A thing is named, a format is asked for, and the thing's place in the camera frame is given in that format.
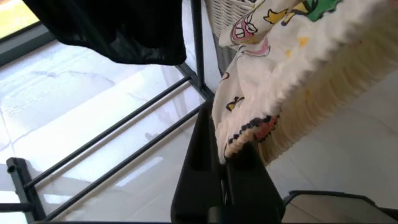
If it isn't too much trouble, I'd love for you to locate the black clothes rack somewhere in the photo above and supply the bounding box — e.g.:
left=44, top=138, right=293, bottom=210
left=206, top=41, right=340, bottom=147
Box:
left=0, top=0, right=215, bottom=222

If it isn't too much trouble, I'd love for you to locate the black garment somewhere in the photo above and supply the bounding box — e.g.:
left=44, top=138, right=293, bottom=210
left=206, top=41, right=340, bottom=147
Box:
left=23, top=0, right=187, bottom=66

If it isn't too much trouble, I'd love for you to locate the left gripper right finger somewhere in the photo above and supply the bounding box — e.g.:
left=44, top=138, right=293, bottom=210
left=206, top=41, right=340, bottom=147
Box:
left=223, top=142, right=285, bottom=222

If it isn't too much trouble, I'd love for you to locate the window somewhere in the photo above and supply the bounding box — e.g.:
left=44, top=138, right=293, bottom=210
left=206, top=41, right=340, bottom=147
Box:
left=0, top=0, right=55, bottom=66

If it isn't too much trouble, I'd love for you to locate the cream printed garment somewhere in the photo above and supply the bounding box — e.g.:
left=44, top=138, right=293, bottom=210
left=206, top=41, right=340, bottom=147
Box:
left=211, top=0, right=398, bottom=166

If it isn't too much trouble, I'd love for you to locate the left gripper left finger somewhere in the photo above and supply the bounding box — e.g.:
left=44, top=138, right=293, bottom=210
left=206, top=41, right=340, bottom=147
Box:
left=170, top=102, right=224, bottom=222

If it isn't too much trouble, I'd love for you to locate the white laundry basket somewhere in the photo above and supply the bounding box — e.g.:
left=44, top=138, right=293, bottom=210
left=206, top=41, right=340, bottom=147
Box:
left=203, top=0, right=265, bottom=75

